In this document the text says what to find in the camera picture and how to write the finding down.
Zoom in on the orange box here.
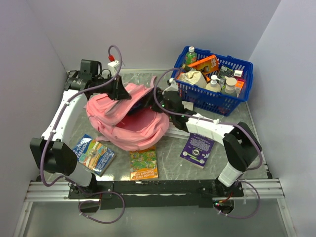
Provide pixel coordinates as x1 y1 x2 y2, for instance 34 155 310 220
189 54 219 75

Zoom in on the dark green packet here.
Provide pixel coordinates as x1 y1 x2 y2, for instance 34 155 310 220
218 65 234 79

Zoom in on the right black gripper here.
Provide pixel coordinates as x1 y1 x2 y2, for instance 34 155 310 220
139 87 175 119

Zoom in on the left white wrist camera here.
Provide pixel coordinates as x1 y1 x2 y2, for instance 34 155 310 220
108 55 121 77

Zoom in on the beige crumpled bag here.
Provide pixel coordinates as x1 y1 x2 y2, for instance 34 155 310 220
177 71 207 88

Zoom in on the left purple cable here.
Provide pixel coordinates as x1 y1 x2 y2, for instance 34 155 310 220
39 44 126 225

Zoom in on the grey pump bottle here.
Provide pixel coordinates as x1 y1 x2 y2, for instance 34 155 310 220
221 76 237 97

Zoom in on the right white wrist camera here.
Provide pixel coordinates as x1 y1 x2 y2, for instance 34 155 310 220
164 78 178 92

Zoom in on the small orange packet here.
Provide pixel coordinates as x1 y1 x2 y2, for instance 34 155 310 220
235 80 245 96

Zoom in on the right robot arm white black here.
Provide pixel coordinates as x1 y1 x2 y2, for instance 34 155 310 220
153 88 263 197

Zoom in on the blue shark pencil case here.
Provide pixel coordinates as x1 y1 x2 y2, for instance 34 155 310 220
127 93 154 115

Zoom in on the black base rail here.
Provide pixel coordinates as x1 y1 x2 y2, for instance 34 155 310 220
68 180 244 210

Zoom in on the purple book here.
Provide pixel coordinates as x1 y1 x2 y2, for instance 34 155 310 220
180 133 215 169

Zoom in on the blue treehouse book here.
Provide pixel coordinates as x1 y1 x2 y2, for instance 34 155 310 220
73 134 116 177

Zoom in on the orange treehouse book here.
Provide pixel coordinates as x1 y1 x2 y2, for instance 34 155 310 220
130 146 158 180

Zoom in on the white coffee cover book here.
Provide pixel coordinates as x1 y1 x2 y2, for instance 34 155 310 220
165 101 194 139

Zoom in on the green drink bottle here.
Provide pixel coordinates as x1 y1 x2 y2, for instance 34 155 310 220
185 46 197 65

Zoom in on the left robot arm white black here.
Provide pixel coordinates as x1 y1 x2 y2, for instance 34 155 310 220
30 59 127 198

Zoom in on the pink student backpack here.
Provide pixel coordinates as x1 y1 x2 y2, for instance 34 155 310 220
85 76 169 151

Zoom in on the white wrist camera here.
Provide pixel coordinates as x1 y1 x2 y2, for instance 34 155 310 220
108 55 121 77
164 78 178 92

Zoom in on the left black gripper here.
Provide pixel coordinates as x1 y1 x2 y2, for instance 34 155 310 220
92 73 132 101

